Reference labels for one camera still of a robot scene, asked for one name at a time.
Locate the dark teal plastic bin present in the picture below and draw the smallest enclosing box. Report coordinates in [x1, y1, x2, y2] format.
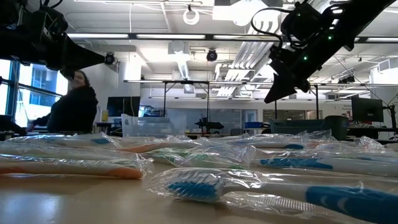
[269, 115, 349, 141]

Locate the wrapped green toothbrush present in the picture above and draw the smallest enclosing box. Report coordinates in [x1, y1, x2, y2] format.
[155, 154, 249, 171]
[141, 147, 224, 162]
[0, 141, 141, 162]

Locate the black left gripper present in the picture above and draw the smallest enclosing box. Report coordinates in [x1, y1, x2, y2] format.
[17, 4, 106, 79]

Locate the silver finned ceiling duct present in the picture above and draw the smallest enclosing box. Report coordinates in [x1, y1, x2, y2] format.
[214, 40, 280, 98]

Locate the wrapped orange toothbrush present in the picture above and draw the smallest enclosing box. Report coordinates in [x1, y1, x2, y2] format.
[119, 138, 203, 154]
[0, 154, 155, 180]
[297, 129, 355, 149]
[353, 136, 388, 152]

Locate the black office chair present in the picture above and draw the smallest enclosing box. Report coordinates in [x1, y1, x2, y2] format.
[0, 114, 28, 138]

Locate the black gantry frame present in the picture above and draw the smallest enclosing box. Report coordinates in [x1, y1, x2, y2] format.
[273, 83, 320, 121]
[162, 80, 211, 126]

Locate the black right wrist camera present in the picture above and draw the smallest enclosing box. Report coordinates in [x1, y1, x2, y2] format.
[280, 2, 326, 43]

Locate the small black ceiling camera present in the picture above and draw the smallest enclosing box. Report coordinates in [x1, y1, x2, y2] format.
[338, 75, 356, 85]

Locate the black right camera cable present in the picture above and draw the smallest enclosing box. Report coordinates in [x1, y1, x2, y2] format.
[250, 6, 284, 49]

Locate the clear plastic bin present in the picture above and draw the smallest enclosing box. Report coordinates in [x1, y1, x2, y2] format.
[121, 113, 188, 138]

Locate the white cable coil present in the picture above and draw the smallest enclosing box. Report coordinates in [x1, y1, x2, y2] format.
[182, 7, 201, 26]

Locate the black overhead crossbar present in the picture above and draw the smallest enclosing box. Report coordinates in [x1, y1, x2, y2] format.
[67, 32, 398, 44]

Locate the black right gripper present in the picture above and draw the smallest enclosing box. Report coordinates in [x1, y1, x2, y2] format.
[263, 30, 340, 105]

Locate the large window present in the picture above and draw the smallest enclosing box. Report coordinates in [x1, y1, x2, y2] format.
[0, 58, 69, 128]

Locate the white light strip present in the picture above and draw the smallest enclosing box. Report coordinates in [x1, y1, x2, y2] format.
[366, 37, 398, 43]
[213, 34, 280, 40]
[136, 34, 206, 40]
[67, 33, 130, 39]

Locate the black monitor stand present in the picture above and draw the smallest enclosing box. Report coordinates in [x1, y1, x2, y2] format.
[384, 104, 398, 141]

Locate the person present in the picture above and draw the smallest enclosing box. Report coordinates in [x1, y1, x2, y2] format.
[26, 70, 100, 135]

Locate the black computer monitor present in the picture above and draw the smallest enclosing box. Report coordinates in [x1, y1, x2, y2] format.
[351, 96, 385, 123]
[106, 96, 142, 118]

